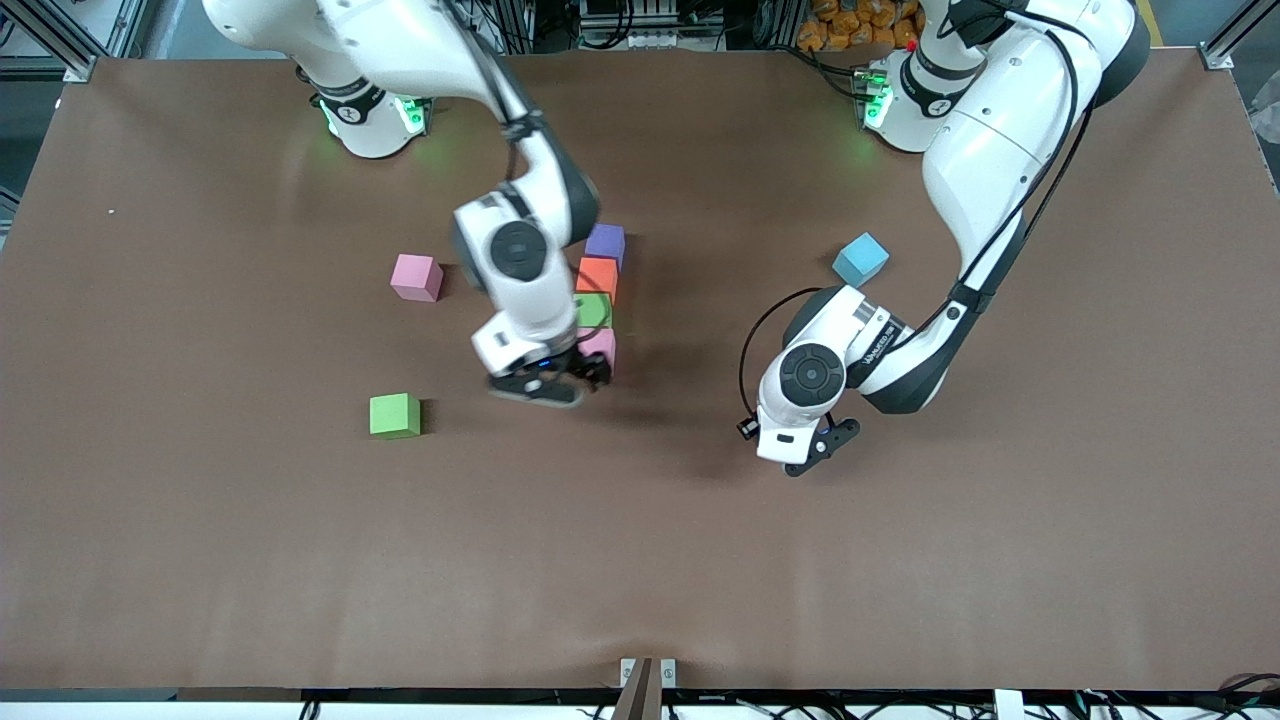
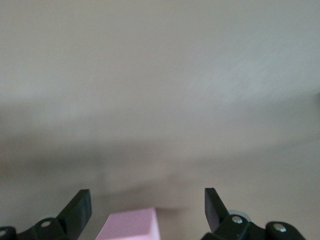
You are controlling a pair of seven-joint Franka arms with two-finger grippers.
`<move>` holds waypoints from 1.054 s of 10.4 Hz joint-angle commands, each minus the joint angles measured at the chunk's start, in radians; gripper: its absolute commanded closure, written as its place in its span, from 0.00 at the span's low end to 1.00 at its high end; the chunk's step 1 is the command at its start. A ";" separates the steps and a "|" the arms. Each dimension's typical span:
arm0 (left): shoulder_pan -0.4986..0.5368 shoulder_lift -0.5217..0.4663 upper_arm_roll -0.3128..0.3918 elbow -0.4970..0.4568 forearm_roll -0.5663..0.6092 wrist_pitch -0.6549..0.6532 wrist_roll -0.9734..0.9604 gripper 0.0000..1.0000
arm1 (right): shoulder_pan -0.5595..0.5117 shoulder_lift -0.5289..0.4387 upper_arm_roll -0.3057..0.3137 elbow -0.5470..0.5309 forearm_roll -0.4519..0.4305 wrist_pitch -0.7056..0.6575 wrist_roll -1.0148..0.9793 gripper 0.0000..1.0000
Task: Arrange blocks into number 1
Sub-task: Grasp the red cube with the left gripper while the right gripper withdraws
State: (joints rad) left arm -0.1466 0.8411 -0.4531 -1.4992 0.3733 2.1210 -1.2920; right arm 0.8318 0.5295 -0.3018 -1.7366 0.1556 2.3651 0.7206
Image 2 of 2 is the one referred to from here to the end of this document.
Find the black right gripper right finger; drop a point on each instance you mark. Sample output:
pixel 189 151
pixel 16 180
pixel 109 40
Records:
pixel 215 215

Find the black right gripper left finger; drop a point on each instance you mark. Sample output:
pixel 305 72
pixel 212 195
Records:
pixel 75 215

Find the pink foam cube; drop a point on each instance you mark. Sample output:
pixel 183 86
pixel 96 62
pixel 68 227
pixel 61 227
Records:
pixel 130 225

